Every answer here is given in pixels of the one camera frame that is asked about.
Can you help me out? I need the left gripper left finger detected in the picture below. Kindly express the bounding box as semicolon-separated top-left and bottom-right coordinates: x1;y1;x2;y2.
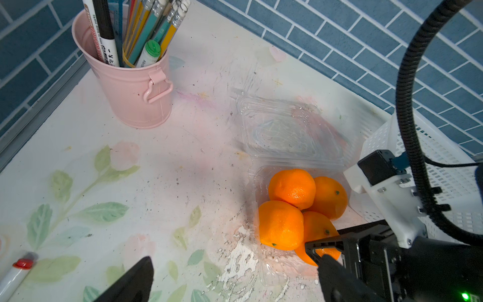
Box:
94;256;154;302

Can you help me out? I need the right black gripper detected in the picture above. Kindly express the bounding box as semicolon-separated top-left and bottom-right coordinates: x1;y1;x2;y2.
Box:
304;220;482;301

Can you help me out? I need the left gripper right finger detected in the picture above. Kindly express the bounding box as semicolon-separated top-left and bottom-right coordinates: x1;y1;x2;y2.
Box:
318;255;383;301

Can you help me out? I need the orange box two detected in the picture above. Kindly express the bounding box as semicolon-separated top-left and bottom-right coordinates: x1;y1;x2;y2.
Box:
308;176;348;220

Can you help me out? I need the orange box three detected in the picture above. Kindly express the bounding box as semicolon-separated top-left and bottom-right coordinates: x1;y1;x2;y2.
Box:
258;201;304;251

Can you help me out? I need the orange box one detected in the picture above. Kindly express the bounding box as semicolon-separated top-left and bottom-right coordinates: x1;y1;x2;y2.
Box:
268;169;316;210

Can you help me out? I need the clear plastic clamshell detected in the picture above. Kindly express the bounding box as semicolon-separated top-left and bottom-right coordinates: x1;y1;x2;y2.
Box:
229;88;363;280

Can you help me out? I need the white perforated plastic basket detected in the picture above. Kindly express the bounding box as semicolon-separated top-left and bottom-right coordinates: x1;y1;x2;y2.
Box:
348;109;483;242

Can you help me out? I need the orange left box four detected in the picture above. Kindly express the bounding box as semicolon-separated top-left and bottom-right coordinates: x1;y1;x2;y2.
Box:
294;211;339;266

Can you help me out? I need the red white marker pen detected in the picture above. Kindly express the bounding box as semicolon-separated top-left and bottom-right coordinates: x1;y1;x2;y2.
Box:
1;252;39;302

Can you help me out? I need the pink metal pen bucket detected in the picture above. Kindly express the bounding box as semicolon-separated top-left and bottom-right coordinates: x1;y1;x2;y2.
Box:
72;10;174;129

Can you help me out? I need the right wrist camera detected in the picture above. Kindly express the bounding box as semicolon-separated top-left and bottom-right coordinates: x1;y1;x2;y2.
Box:
343;112;483;249

